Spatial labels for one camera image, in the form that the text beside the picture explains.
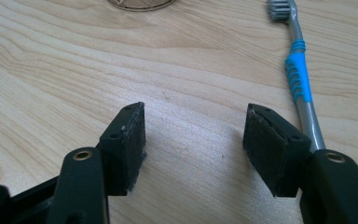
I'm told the grey and blue toothbrush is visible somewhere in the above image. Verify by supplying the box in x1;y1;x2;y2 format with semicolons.
266;0;327;153

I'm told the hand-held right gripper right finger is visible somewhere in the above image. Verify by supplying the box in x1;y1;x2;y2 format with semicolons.
242;103;312;198

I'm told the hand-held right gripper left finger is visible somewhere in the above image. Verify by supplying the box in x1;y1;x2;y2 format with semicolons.
99;101;147;197

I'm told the clear brown glass cup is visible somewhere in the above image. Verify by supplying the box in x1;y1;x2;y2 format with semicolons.
106;0;178;13

